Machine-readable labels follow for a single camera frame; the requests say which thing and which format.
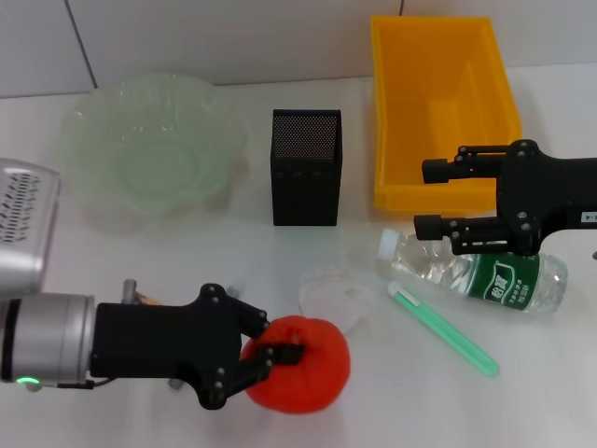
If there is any green toothbrush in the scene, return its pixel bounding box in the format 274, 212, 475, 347
386, 279, 500, 378

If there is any white paper ball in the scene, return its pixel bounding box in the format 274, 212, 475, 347
298, 262, 374, 336

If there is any black mesh pen holder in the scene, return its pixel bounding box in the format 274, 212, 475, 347
269, 108, 342, 228

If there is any silver grey pen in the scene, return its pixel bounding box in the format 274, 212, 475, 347
167, 279, 247, 391

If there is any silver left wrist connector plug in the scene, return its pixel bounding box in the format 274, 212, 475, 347
121, 278, 142, 305

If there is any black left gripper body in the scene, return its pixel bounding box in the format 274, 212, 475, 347
90, 282, 244, 412

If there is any orange fruit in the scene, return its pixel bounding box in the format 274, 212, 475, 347
239, 315, 352, 415

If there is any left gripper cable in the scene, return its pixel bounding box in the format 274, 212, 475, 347
44, 376, 116, 390

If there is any clear green-label water bottle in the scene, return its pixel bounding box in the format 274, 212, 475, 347
376, 228, 569, 319

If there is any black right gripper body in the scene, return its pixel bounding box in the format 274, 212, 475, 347
493, 138, 597, 258

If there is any pale green glass fruit plate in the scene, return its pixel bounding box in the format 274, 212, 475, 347
54, 72, 251, 230

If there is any yellow plastic bin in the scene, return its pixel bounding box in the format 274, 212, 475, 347
370, 15, 523, 215

